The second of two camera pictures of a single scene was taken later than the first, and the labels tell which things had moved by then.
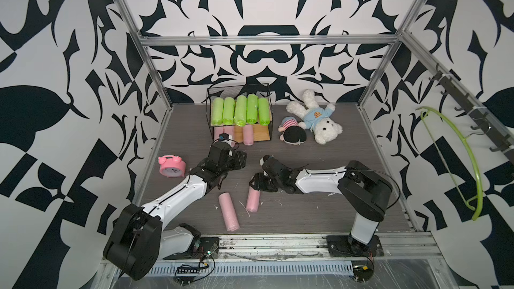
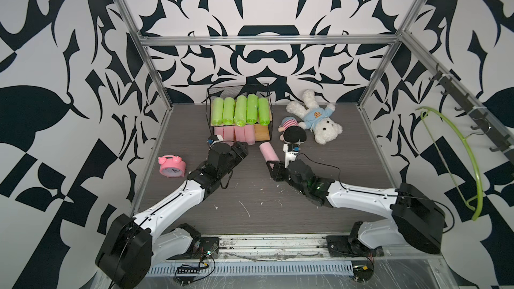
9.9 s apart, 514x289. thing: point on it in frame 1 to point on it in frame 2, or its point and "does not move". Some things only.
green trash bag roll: x=241 y=111 does not move
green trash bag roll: x=252 y=101 does not move
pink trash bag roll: x=253 y=200 to x=239 y=134
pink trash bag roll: x=217 y=132 does not move
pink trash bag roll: x=229 y=212 to x=268 y=152
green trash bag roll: x=217 y=111 does not move
